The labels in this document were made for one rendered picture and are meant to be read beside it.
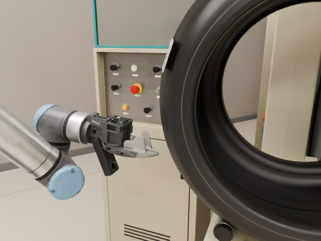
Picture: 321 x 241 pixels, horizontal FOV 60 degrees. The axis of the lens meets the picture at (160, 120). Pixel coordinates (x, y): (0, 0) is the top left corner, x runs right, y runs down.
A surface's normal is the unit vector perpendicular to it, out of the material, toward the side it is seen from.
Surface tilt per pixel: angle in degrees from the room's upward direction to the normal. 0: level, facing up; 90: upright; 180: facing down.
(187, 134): 92
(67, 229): 0
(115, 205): 90
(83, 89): 90
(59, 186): 93
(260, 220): 100
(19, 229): 0
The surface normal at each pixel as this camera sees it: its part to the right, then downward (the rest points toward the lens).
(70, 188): 0.58, 0.28
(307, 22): -0.37, 0.26
